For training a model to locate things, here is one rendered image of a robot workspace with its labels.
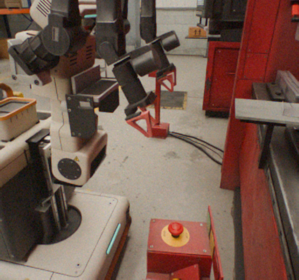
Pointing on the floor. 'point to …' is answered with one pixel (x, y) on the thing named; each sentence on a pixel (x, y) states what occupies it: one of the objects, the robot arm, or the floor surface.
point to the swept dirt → (234, 231)
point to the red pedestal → (160, 131)
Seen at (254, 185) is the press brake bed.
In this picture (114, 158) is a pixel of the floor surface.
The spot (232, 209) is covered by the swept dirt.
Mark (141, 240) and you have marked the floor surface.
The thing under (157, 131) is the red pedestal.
